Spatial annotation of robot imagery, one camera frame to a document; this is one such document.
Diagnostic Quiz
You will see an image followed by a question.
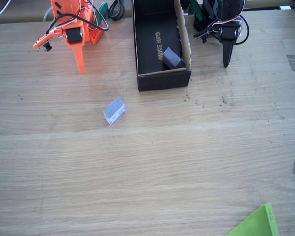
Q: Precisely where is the grey cable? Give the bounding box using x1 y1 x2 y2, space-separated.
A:
43 6 55 22

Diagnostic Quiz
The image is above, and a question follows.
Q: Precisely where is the orange camera mount plate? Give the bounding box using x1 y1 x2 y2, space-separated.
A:
33 30 64 52

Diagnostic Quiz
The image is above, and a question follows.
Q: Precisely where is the grey speckled foam block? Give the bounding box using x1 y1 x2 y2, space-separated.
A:
103 96 126 126

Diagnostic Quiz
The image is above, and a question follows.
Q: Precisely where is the green plastic sheet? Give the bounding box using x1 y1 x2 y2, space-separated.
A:
226 202 280 236

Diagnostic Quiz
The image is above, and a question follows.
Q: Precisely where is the black coiled power cable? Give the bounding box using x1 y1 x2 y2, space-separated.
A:
109 0 125 22

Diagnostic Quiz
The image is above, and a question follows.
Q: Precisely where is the black camera cable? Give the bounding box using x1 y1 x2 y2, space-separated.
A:
45 3 110 35

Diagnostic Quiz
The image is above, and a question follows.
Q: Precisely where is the black cardboard box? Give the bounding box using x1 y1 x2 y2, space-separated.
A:
132 0 193 92

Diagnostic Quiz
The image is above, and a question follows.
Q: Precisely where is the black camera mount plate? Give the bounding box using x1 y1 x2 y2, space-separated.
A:
193 26 213 44

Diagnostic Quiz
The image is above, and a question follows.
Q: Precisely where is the purple block in box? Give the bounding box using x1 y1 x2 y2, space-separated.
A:
162 47 185 70

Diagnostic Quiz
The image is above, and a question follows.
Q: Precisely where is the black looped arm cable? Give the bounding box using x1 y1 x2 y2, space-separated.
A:
232 14 250 46

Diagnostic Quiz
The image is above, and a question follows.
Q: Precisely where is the green table clamp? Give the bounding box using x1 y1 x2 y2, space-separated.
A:
98 1 109 21
188 0 204 29

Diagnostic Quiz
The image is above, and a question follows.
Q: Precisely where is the white thin cable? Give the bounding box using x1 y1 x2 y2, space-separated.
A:
0 0 12 22

